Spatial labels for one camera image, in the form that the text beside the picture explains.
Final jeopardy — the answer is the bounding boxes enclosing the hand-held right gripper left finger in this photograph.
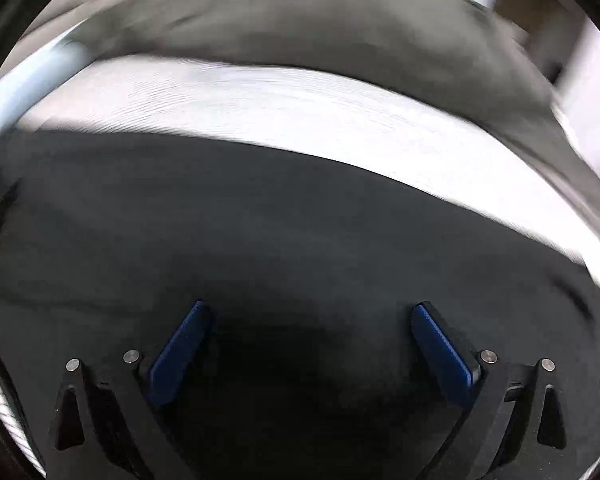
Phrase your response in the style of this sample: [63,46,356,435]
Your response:
[46,300,213,480]

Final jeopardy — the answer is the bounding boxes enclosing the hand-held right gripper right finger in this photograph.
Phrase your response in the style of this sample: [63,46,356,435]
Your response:
[411,301,578,480]

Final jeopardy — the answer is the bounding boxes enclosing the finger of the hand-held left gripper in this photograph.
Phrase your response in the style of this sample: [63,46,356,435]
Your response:
[0,180,22,241]

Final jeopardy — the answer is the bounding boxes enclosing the black pants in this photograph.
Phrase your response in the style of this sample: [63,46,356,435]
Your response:
[0,127,600,480]

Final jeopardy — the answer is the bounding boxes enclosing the light blue pillow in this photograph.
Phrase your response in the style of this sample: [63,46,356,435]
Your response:
[0,42,88,131]

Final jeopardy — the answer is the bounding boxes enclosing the white honeycomb mattress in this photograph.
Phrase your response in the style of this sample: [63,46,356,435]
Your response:
[0,55,600,478]

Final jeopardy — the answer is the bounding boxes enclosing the grey duvet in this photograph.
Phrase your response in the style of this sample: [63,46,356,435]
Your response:
[65,0,600,241]

